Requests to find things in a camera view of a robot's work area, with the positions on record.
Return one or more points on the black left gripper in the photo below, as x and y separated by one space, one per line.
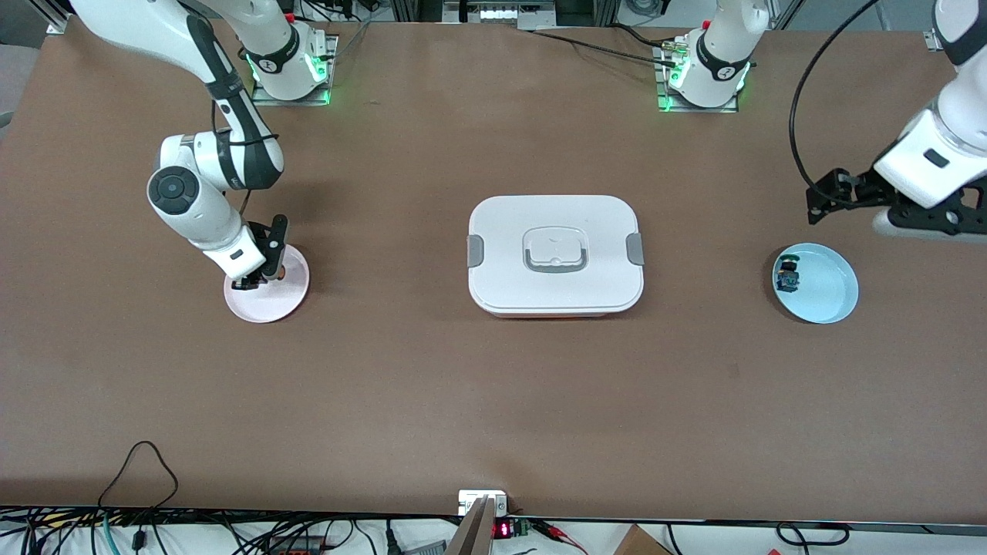
865 190

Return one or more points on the brown cardboard box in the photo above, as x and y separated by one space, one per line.
640 543

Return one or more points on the green push button switch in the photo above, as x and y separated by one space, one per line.
788 276

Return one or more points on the light blue round plate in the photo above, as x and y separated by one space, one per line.
829 289

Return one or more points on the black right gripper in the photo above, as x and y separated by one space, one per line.
248 283

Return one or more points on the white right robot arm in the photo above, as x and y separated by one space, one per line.
193 208

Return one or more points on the red digit display module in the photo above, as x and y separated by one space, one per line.
503 529

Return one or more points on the white lidded lunch box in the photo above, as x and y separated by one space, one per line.
555 293

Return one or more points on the pink round plate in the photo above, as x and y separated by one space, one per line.
270 304

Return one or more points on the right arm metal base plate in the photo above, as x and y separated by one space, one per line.
308 92

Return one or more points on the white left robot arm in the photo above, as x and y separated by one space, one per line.
925 166

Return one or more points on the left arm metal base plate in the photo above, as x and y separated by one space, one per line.
667 104

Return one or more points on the grey metal bar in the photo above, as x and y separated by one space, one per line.
474 532

